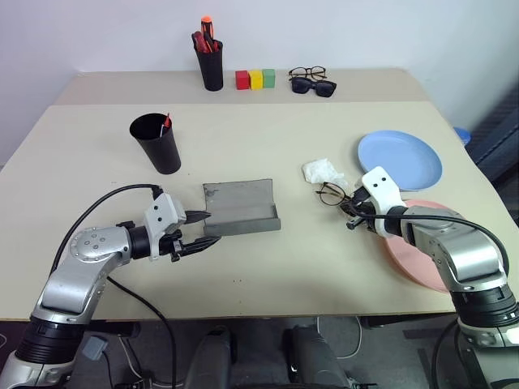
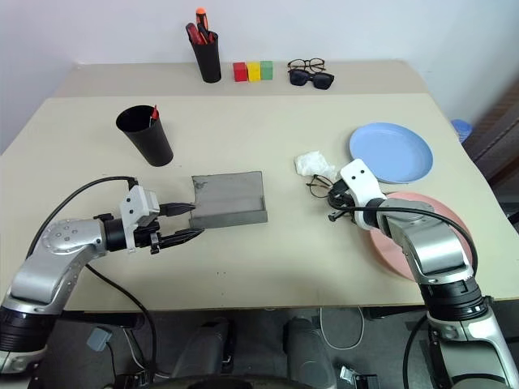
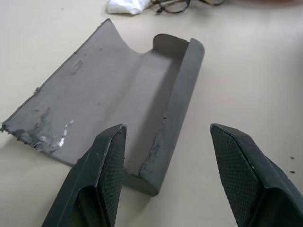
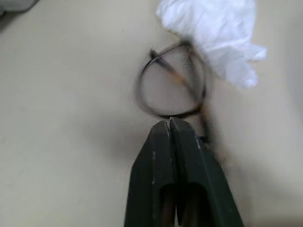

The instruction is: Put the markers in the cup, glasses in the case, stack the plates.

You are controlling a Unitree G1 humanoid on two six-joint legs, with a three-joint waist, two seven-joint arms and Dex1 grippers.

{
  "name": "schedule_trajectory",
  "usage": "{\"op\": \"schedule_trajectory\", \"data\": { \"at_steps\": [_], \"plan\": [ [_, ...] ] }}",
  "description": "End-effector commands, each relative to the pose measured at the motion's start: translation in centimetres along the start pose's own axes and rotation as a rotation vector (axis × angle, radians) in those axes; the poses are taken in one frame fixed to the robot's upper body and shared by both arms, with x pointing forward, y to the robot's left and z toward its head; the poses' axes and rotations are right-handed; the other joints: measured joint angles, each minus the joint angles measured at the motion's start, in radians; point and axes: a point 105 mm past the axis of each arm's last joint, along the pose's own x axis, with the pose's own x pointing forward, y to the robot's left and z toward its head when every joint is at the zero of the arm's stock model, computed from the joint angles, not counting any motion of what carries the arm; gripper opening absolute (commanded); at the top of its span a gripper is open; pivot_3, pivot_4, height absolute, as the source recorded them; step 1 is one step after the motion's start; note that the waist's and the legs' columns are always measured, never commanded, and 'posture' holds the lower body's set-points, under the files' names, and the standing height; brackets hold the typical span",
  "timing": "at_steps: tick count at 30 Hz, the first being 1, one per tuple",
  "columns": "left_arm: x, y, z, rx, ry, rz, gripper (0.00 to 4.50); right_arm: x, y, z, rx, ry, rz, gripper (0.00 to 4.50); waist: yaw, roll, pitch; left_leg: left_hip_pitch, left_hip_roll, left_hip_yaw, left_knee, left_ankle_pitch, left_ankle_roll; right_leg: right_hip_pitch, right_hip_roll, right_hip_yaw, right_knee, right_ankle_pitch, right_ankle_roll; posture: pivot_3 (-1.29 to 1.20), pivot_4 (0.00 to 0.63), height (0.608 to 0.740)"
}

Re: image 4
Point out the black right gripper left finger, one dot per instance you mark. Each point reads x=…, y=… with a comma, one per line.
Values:
x=146, y=165

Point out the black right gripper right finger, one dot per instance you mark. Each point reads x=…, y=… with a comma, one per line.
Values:
x=201, y=170

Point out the round dark-rimmed glasses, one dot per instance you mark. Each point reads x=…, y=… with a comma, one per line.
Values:
x=165, y=85

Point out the crumpled white tissue paper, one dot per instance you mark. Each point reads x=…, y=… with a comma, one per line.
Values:
x=220, y=37

